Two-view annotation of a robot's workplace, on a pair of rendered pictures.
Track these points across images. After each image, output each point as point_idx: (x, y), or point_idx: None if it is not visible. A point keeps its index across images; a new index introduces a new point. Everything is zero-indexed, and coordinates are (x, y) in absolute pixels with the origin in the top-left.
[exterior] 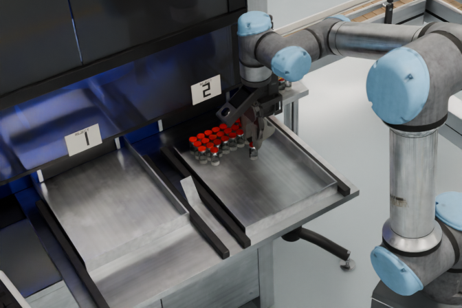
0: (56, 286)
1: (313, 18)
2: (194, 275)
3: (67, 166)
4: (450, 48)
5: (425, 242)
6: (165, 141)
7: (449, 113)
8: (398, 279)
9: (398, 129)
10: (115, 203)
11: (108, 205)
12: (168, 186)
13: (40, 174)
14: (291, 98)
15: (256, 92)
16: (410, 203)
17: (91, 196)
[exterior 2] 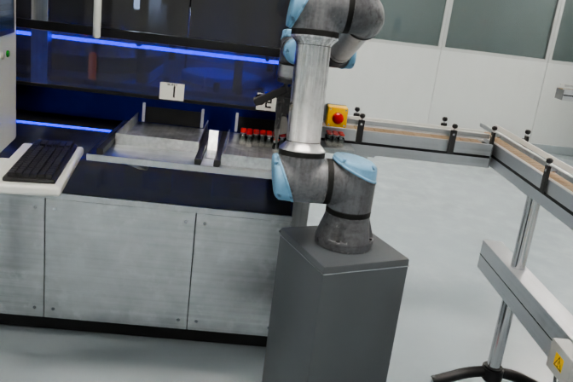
0: (119, 202)
1: (391, 122)
2: (169, 162)
3: (163, 120)
4: None
5: (299, 147)
6: (232, 135)
7: (494, 253)
8: (274, 175)
9: (292, 32)
10: (168, 136)
11: (164, 136)
12: (205, 138)
13: (143, 114)
14: (337, 150)
15: (282, 88)
16: (294, 105)
17: (159, 131)
